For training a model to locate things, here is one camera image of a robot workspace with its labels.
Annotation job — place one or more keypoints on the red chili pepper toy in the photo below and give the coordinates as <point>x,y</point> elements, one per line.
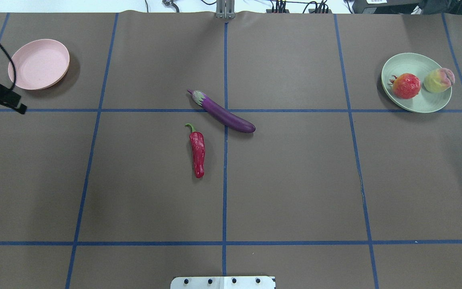
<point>197,143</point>

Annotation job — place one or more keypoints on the peach toy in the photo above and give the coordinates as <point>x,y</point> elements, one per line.
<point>439,80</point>

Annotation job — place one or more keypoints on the pink plate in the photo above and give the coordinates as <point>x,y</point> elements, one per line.
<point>39,64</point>

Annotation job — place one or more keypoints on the red pomegranate toy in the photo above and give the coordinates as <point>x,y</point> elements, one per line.
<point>405,86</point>

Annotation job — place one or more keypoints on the green plate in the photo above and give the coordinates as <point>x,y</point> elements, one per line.
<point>419,65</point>

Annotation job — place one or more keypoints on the aluminium frame post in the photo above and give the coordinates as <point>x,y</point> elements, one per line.
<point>225,9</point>

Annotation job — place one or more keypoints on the purple eggplant toy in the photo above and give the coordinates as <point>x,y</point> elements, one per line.
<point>221,114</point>

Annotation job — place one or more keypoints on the white pedestal column base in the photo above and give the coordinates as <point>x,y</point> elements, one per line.
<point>224,282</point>

